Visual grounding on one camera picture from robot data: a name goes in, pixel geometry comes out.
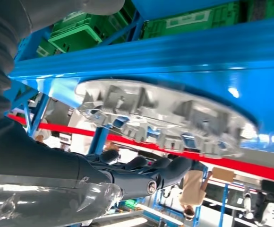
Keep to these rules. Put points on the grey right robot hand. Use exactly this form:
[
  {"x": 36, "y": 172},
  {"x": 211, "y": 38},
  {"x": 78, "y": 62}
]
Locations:
[{"x": 32, "y": 169}]

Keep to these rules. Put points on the blue metal shelf rack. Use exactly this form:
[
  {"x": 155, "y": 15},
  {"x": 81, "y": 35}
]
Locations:
[
  {"x": 222, "y": 203},
  {"x": 174, "y": 53}
]

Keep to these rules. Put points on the person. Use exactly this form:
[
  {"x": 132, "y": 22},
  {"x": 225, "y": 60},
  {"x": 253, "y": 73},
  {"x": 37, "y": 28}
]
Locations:
[
  {"x": 193, "y": 188},
  {"x": 42, "y": 133}
]

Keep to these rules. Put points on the green plastic crate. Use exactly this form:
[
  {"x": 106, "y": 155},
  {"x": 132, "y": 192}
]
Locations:
[
  {"x": 75, "y": 37},
  {"x": 198, "y": 20}
]

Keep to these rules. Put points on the brown cardboard box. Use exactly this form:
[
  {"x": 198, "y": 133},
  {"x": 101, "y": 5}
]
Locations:
[{"x": 222, "y": 174}]

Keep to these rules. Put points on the red barrier belt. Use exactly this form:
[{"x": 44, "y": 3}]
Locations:
[{"x": 245, "y": 166}]

